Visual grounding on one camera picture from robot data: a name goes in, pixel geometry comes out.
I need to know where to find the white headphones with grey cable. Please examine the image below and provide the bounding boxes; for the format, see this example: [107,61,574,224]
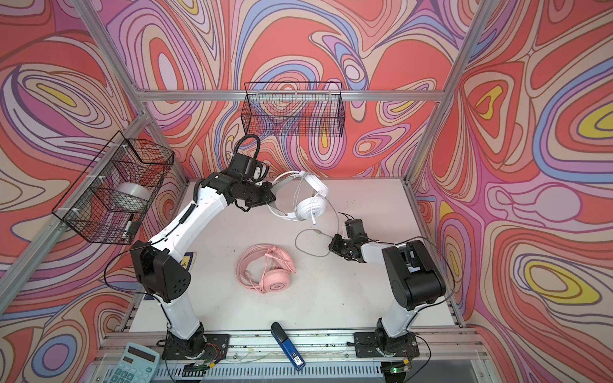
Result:
[268,171,341,259]

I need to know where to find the pink headphones with cable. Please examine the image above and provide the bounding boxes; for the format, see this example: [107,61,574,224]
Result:
[236,244,297,295]

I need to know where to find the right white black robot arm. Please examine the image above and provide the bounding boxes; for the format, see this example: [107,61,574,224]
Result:
[328,219,447,359]

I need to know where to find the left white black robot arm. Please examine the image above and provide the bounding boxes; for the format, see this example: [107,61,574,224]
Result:
[130,154,276,359]

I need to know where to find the dark blue notebook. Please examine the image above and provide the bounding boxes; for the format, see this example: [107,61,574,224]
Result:
[141,252,193,303]

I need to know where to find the white tape roll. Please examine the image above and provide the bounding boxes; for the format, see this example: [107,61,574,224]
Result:
[112,182,152,213]

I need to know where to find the blue black stapler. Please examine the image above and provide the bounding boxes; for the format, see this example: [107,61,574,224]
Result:
[271,322,306,371]

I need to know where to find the light green calculator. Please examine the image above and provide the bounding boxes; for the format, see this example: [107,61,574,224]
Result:
[104,342,161,383]

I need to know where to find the black wire basket back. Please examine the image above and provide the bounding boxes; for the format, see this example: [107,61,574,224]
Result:
[240,80,346,137]

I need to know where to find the black wire basket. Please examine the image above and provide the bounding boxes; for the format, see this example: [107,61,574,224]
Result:
[52,132,175,245]
[240,80,346,137]

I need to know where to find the aluminium front rail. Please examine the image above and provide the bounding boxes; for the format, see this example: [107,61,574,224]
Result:
[84,329,498,382]

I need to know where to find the black wire basket left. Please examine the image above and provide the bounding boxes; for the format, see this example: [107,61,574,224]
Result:
[52,132,175,245]

